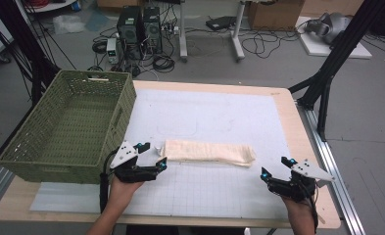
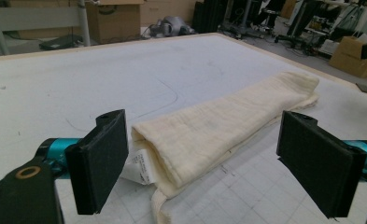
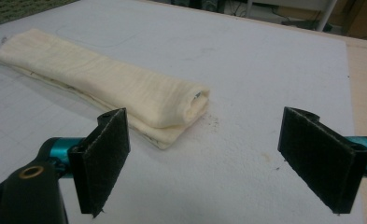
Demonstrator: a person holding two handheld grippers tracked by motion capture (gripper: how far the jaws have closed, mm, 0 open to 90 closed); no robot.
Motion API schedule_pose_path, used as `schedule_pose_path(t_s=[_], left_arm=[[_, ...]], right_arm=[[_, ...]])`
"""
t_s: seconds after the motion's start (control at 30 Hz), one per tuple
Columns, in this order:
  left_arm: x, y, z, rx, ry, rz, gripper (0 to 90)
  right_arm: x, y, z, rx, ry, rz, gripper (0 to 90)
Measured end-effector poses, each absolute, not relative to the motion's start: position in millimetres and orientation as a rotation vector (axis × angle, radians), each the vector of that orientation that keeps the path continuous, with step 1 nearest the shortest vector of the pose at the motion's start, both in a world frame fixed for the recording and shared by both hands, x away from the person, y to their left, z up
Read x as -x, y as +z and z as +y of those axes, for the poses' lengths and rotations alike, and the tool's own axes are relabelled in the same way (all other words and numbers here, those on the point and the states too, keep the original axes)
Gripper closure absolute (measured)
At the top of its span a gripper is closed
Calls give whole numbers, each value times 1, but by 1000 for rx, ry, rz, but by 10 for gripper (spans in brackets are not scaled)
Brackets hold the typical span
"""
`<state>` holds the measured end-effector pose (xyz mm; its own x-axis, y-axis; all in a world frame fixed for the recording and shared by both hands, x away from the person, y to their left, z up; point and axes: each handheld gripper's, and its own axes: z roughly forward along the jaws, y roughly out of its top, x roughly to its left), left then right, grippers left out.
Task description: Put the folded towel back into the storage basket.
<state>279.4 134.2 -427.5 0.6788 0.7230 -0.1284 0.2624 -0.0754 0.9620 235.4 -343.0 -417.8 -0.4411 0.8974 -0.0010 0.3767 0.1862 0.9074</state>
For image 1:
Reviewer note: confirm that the green woven plastic basket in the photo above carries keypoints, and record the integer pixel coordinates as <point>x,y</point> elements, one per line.
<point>75,124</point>

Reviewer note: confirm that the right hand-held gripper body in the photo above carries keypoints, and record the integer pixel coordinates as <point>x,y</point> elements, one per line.
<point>298,182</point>

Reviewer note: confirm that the slim black computer tower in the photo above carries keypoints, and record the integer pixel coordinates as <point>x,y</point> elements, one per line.
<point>153,29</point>

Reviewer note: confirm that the white bench power supply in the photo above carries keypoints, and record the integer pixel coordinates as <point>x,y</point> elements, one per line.
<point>112,50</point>

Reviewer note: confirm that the wide brown cardboard box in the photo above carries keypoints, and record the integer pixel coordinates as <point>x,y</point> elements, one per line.
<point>333,6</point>

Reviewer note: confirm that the person's left hand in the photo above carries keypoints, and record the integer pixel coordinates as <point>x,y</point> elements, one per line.
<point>123,191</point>

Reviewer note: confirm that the clear plastic bag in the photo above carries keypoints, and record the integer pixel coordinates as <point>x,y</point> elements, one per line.
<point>67,24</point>

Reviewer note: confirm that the flat black device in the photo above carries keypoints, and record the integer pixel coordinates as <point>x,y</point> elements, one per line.
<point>220,23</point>

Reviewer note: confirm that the person's right hand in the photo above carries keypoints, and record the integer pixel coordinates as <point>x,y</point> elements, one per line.
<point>299,209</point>

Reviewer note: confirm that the large black computer tower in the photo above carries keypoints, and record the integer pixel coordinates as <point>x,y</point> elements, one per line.
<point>130,32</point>

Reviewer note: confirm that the cream cloth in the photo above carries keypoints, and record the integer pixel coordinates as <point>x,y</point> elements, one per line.
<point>206,151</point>

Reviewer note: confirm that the white power strip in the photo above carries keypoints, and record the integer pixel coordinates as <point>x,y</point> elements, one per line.
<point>170,28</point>

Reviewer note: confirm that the black metal frame stand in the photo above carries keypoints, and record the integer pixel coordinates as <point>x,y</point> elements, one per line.
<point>340,55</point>
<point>33,55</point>

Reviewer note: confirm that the white grid mat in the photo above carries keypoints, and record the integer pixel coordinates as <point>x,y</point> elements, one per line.
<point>213,114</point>

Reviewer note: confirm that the white floor board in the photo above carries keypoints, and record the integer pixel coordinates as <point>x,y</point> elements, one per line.
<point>317,49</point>

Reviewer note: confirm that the white desk frame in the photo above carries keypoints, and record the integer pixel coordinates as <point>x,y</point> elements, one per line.
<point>237,32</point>

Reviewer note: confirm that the grey helmet-like device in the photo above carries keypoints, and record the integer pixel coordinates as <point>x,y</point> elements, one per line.
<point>330,26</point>

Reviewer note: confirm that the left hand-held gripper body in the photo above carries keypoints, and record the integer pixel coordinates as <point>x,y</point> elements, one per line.
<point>128,163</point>

